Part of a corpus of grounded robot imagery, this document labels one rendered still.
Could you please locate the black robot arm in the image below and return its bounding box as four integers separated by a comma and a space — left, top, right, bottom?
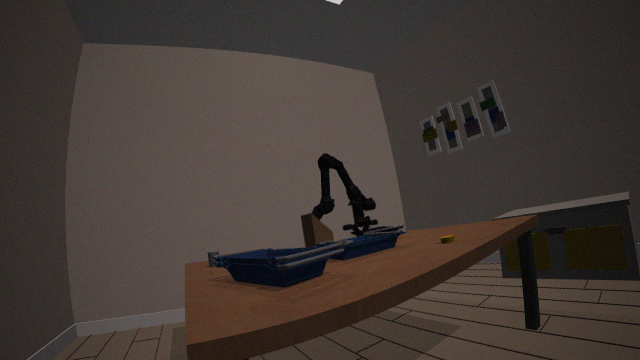
311, 153, 376, 227

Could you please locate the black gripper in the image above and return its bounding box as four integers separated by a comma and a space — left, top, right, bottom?
343, 211, 378, 236

